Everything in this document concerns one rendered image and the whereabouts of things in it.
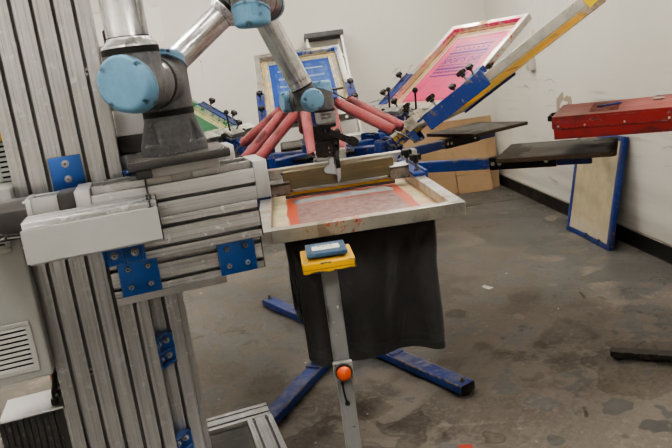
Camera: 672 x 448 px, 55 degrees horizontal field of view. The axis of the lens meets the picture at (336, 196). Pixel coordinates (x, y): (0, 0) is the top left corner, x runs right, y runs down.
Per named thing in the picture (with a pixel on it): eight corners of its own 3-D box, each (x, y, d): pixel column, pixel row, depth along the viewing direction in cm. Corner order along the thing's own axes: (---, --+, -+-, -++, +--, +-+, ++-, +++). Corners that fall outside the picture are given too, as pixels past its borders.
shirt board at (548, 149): (619, 154, 281) (618, 136, 280) (617, 172, 246) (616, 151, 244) (342, 171, 339) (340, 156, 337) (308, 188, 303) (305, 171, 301)
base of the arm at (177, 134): (143, 159, 141) (134, 114, 139) (141, 154, 155) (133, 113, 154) (211, 148, 145) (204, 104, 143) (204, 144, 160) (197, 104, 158)
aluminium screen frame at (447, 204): (466, 214, 180) (465, 201, 179) (259, 246, 176) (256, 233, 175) (408, 173, 257) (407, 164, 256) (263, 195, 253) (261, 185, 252)
